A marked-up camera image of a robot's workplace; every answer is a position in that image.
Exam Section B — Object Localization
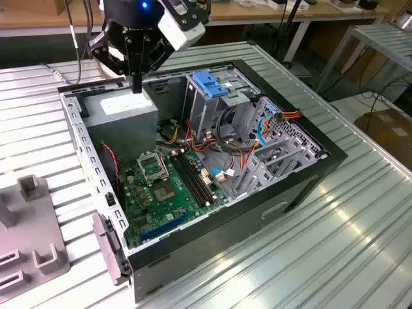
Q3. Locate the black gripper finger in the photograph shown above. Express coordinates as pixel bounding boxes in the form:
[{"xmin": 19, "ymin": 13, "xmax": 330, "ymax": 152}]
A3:
[
  {"xmin": 136, "ymin": 35, "xmax": 172, "ymax": 94},
  {"xmin": 87, "ymin": 32, "xmax": 138, "ymax": 94}
]

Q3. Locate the orange red power wire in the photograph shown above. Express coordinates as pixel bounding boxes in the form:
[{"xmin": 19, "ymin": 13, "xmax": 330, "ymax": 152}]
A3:
[{"xmin": 239, "ymin": 108, "xmax": 303, "ymax": 174}]

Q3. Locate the metal disk bay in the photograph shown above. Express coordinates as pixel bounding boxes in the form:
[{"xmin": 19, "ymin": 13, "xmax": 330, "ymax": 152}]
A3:
[{"xmin": 231, "ymin": 136, "xmax": 329, "ymax": 200}]

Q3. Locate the blue plastic bay latch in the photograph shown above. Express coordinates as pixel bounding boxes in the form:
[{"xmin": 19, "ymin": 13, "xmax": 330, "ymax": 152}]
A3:
[{"xmin": 192, "ymin": 72, "xmax": 230, "ymax": 99}]

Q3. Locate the grey power supply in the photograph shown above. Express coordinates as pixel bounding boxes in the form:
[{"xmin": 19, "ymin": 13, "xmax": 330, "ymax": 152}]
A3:
[{"xmin": 80, "ymin": 86, "xmax": 160, "ymax": 168}]

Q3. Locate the grey metal drive cage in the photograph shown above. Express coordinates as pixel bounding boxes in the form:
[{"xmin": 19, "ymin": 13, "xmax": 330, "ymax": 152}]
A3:
[{"xmin": 182, "ymin": 68, "xmax": 262, "ymax": 144}]

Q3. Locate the wooden desk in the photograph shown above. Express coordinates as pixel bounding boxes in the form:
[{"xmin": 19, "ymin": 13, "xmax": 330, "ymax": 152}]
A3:
[{"xmin": 0, "ymin": 0, "xmax": 390, "ymax": 38}]

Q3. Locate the black case fan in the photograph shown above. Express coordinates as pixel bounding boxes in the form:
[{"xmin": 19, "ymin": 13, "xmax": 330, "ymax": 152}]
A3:
[{"xmin": 98, "ymin": 141, "xmax": 126, "ymax": 210}]

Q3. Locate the metal socket cover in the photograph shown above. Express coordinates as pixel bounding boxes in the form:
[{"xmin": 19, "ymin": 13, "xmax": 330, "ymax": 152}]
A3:
[{"xmin": 136, "ymin": 151, "xmax": 170, "ymax": 186}]

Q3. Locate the black RAM slot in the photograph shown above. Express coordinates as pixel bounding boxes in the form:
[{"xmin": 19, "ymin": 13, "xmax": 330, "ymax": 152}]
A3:
[
  {"xmin": 182, "ymin": 154, "xmax": 214, "ymax": 204},
  {"xmin": 178, "ymin": 154, "xmax": 210, "ymax": 205},
  {"xmin": 170, "ymin": 156, "xmax": 202, "ymax": 209},
  {"xmin": 174, "ymin": 156, "xmax": 206, "ymax": 207}
]

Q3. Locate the green motherboard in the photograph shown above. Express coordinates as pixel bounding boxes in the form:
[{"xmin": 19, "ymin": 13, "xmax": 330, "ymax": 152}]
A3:
[{"xmin": 120, "ymin": 147, "xmax": 231, "ymax": 250}]

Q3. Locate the blue expansion slot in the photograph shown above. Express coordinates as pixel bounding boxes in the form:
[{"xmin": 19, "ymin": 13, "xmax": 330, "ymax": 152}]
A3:
[{"xmin": 140, "ymin": 211, "xmax": 191, "ymax": 242}]

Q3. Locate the grey parts rack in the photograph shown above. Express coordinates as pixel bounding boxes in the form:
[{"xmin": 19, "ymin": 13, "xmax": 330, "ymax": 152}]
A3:
[{"xmin": 0, "ymin": 175, "xmax": 71, "ymax": 295}]

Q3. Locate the grey case bezel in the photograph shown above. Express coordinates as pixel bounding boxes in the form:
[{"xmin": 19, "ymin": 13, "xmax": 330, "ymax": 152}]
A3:
[{"xmin": 91, "ymin": 212, "xmax": 133, "ymax": 287}]

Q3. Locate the black PC case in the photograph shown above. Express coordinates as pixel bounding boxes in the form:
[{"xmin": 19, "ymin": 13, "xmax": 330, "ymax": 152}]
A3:
[{"xmin": 57, "ymin": 59, "xmax": 349, "ymax": 303}]

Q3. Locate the metal slat side table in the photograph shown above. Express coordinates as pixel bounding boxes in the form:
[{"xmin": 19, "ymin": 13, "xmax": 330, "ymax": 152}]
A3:
[{"xmin": 317, "ymin": 24, "xmax": 412, "ymax": 94}]

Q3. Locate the large brown cardboard box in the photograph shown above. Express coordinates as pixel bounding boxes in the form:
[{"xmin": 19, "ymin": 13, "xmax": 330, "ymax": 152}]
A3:
[{"xmin": 353, "ymin": 108, "xmax": 412, "ymax": 171}]

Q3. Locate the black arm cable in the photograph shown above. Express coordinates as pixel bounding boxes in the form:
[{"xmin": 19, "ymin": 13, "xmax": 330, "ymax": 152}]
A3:
[{"xmin": 82, "ymin": 0, "xmax": 96, "ymax": 61}]

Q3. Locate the black cable with silver plug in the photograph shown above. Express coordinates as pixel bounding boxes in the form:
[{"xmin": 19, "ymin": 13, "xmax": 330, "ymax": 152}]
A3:
[{"xmin": 43, "ymin": 0, "xmax": 83, "ymax": 86}]

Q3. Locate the yellow orange wire bundle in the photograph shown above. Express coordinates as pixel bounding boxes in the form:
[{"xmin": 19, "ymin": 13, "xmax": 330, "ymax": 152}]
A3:
[{"xmin": 166, "ymin": 124, "xmax": 182, "ymax": 145}]

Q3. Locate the red black fan wire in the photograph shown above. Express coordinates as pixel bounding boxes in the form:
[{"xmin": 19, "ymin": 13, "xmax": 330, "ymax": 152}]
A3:
[{"xmin": 102, "ymin": 143, "xmax": 122, "ymax": 197}]

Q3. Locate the black cable bundle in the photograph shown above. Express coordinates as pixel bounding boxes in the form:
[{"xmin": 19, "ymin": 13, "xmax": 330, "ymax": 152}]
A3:
[{"xmin": 216, "ymin": 108, "xmax": 248, "ymax": 157}]

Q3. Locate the red orange wire bundle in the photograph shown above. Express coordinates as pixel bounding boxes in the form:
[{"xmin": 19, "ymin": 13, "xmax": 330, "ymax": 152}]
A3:
[{"xmin": 185, "ymin": 118, "xmax": 226, "ymax": 156}]

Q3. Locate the locking lever wire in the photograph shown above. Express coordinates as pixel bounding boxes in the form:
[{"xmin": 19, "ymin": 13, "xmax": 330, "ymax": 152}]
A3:
[{"xmin": 156, "ymin": 150, "xmax": 169, "ymax": 178}]

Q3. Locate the blue data wire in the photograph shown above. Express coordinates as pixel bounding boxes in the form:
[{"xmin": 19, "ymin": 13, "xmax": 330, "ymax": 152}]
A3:
[{"xmin": 256, "ymin": 111, "xmax": 281, "ymax": 146}]

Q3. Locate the thin blue wire white plug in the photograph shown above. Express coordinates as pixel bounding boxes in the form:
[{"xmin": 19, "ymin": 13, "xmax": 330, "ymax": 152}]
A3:
[{"xmin": 209, "ymin": 167, "xmax": 241, "ymax": 183}]

